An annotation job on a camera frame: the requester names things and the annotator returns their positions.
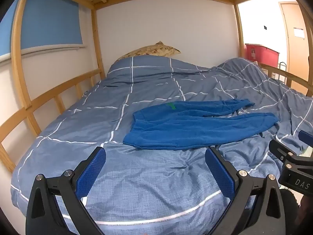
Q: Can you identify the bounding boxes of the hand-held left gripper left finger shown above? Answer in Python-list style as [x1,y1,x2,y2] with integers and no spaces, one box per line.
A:
[26,146,107,235]

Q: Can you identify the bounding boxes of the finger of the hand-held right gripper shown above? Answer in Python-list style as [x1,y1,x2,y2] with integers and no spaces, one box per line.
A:
[269,139,300,163]
[299,131,313,147]

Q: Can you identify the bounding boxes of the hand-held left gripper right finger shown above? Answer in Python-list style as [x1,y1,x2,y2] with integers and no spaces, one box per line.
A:
[205,147,285,235]

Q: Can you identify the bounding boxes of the blue pants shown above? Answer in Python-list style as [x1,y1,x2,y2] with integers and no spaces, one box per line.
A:
[123,99,280,150]

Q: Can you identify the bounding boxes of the blue checked duvet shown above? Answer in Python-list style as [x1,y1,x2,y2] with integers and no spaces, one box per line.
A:
[11,57,313,235]

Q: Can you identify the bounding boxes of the wooden door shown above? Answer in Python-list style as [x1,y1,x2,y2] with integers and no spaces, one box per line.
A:
[280,2,309,79]

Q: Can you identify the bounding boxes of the red storage box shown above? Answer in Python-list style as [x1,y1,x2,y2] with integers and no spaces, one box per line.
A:
[245,43,280,68]

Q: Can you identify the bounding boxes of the blue checked pillow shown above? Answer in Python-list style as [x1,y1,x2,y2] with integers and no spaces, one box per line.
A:
[105,56,198,85]

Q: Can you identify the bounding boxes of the beige patterned pillow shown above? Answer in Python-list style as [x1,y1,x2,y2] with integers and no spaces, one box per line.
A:
[115,41,181,60]

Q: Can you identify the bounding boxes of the blue window blind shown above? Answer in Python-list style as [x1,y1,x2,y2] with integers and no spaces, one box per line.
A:
[0,0,85,57]

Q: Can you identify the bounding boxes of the black wire rack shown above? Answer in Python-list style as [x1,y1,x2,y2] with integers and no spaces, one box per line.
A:
[278,62,287,81]

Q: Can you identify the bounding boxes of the wooden bunk bed frame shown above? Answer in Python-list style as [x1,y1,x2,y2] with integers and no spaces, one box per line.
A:
[0,0,313,174]

